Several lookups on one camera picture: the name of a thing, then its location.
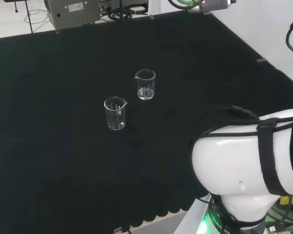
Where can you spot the grey metal equipment box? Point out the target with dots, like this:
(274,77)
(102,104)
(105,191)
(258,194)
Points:
(73,11)

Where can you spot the black bench cloth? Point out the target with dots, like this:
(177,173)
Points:
(88,158)

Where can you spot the clear glass beaker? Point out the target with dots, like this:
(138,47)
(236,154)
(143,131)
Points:
(145,85)
(114,114)

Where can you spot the black tripod leg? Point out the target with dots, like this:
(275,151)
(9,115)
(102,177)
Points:
(27,14)

